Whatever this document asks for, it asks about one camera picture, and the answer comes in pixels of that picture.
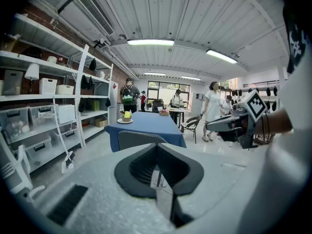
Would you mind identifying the person's right forearm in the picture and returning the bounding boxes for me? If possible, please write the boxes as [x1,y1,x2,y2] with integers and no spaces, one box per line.
[253,108,294,135]

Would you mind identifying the row of black caps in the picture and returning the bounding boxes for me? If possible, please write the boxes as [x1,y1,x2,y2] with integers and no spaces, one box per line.
[231,85,279,112]

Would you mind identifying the white refrigerator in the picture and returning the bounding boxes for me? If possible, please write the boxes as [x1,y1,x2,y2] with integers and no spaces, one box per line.
[109,80,119,125]

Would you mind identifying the white metal shelving rack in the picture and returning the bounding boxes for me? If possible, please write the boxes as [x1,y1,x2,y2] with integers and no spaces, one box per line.
[0,13,115,180]

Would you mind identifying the frosted storage container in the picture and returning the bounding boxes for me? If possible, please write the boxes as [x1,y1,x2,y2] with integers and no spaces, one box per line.
[3,69,24,96]

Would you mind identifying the white box appliance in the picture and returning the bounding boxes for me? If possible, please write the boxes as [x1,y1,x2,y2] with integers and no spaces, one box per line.
[55,104,76,124]

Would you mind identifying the white plastic chair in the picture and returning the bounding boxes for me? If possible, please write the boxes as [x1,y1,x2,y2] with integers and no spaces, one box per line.
[0,130,46,197]

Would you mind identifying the dark wicker chair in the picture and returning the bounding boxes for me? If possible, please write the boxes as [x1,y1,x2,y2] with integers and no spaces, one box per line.
[180,116,202,144]

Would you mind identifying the blue cloth table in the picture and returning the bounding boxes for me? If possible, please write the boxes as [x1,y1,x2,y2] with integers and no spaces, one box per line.
[104,111,187,153]

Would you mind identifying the ceiling air conditioner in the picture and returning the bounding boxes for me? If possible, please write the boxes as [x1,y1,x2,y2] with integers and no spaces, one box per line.
[58,0,115,49]

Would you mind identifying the white plastic bin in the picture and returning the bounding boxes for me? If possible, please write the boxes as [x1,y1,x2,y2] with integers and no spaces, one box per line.
[55,84,75,95]

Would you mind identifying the group of black caps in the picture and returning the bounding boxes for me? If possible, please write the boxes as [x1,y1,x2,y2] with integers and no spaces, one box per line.
[78,58,112,114]

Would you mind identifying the black oval pan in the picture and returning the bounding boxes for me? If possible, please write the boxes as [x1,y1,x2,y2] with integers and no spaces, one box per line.
[21,46,43,59]

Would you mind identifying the clear storage box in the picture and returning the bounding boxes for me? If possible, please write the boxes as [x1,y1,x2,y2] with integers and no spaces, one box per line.
[23,135,53,167]
[52,124,77,145]
[28,104,59,129]
[0,107,30,141]

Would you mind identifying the beige basket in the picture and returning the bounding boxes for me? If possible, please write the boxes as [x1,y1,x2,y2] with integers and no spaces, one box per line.
[0,33,21,53]

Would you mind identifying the gray office chair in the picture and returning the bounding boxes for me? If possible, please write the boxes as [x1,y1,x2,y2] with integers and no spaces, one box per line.
[118,130,169,187]

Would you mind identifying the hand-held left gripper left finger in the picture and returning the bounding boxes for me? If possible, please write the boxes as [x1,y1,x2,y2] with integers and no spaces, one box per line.
[52,142,157,202]

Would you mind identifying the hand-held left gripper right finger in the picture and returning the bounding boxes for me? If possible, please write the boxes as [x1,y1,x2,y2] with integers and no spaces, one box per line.
[156,142,247,199]

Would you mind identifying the white perforated basket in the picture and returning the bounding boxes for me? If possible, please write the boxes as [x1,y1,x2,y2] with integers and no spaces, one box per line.
[39,78,58,95]

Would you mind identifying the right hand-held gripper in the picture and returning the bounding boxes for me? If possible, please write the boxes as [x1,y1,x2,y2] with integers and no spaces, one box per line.
[206,89,268,150]

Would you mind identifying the large window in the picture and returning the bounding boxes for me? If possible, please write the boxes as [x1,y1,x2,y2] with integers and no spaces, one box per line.
[147,80,191,109]

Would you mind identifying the white table lamp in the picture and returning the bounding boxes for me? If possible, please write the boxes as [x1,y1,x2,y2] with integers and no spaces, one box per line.
[24,63,40,94]

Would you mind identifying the person's black printed T-shirt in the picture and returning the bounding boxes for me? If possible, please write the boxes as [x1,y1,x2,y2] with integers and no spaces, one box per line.
[282,2,312,74]

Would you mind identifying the white long table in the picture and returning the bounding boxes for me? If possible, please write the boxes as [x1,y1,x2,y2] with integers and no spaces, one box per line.
[169,107,192,129]

